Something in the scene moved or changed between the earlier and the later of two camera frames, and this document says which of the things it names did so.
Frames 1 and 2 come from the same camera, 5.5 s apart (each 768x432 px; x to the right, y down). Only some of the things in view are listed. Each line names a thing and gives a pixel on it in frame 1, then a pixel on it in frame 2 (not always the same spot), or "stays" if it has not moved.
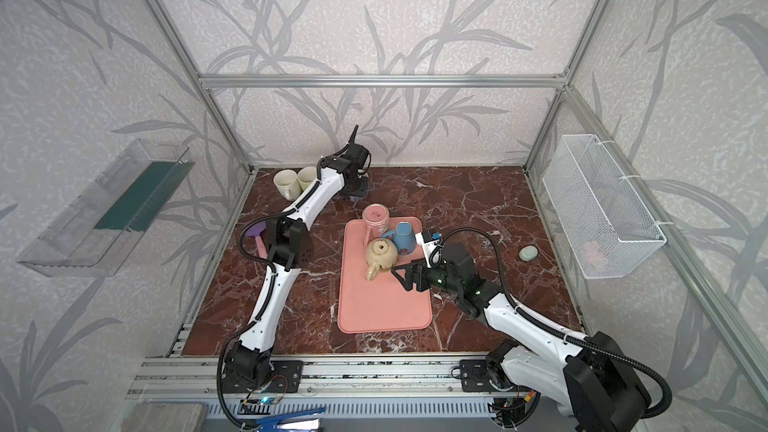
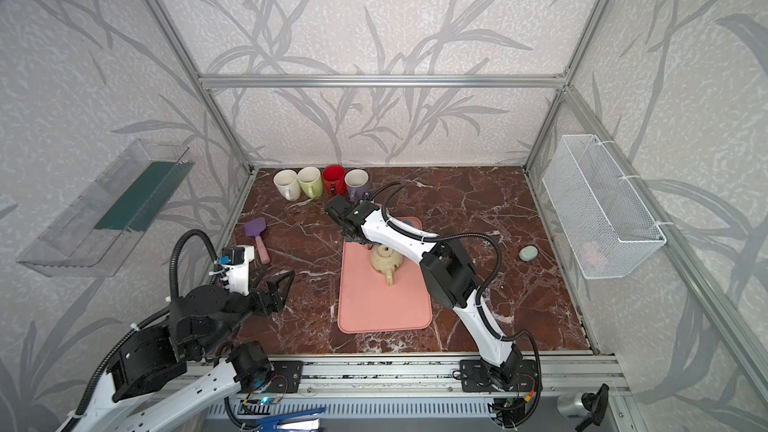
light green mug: [305, 176] stays
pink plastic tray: [383, 304] stays
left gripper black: [357, 186] -> [267, 296]
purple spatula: [256, 229] stays
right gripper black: [422, 276] -> [345, 212]
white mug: [288, 184] stays
